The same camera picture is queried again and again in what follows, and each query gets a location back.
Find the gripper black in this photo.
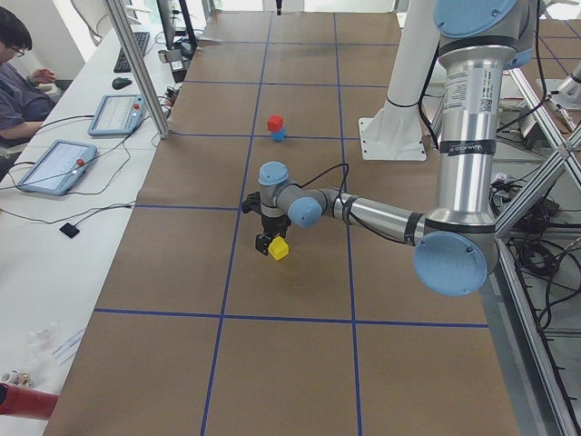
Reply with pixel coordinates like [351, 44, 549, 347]
[255, 214, 291, 256]

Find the yellow block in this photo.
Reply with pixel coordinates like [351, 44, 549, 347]
[268, 236, 290, 262]

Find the blue block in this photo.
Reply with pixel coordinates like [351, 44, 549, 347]
[271, 126, 287, 142]

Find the red block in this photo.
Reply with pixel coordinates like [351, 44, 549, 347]
[267, 114, 284, 133]

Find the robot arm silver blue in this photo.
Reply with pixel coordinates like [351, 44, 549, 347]
[241, 1, 542, 296]
[545, 64, 581, 112]

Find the far teach pendant tablet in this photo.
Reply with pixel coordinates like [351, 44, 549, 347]
[87, 94, 145, 137]

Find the teach pendant tablet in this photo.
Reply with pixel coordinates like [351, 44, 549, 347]
[87, 94, 145, 137]
[16, 140, 97, 196]

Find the small black square pad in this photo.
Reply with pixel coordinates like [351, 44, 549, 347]
[59, 223, 80, 239]

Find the black computer mouse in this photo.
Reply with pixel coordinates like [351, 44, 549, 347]
[112, 77, 132, 90]

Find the near teach pendant tablet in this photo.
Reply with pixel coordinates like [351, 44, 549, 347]
[16, 140, 97, 196]

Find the black computer monitor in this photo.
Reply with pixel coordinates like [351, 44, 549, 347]
[156, 0, 198, 63]

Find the black keyboard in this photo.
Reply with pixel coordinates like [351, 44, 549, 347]
[113, 30, 152, 74]

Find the seated person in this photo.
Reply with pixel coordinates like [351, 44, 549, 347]
[0, 7, 60, 178]

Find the red fire extinguisher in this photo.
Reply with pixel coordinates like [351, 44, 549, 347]
[1, 383, 59, 421]

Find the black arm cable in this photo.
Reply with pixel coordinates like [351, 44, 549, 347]
[300, 162, 350, 214]

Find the aluminium frame post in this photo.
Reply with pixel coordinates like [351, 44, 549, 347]
[103, 0, 170, 139]

